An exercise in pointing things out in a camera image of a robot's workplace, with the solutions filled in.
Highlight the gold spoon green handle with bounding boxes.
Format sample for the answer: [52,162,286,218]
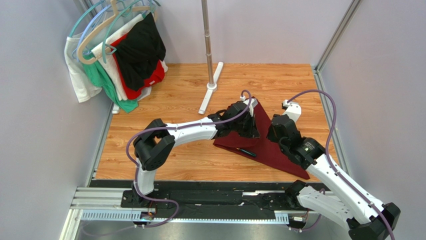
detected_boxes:
[236,148,257,158]

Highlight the dark red cloth napkin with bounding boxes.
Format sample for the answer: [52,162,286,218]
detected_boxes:
[213,101,310,180]

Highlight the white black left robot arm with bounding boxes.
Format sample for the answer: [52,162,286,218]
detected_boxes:
[129,98,260,197]

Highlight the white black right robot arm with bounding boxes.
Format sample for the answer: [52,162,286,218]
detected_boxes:
[267,114,401,240]

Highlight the metal pole white base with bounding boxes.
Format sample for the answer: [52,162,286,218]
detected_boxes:
[198,0,224,115]

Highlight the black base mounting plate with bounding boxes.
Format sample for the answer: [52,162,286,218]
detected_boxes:
[90,180,308,220]

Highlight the red shirt on hanger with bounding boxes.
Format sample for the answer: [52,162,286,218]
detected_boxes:
[111,34,166,100]

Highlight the black shirt on hanger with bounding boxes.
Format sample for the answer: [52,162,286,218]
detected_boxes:
[114,13,166,91]

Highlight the teal clothes hanger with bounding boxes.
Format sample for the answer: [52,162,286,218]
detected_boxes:
[69,0,161,63]

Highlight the green shirt on hanger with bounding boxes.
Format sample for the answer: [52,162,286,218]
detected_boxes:
[82,61,139,113]

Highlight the beige clothes hanger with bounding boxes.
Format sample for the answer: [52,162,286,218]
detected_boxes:
[78,0,160,65]

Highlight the light blue clothes hanger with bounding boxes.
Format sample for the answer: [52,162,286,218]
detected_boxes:
[72,0,111,62]

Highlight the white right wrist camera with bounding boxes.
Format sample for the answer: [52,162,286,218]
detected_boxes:
[282,99,302,123]

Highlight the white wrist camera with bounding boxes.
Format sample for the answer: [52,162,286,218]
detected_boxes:
[240,96,258,117]
[282,99,302,123]

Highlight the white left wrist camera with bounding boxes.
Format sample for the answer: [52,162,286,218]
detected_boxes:
[240,96,258,117]

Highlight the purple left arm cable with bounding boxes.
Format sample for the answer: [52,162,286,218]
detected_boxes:
[81,89,253,237]

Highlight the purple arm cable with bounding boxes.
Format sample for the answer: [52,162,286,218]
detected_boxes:
[286,89,394,240]
[81,89,253,237]

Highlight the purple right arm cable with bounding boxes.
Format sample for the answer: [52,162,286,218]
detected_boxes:
[286,89,394,240]

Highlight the aluminium corner post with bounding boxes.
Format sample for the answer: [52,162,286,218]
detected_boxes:
[314,0,363,73]

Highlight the aluminium frame rail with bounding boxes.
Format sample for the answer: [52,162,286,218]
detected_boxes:
[59,186,382,240]

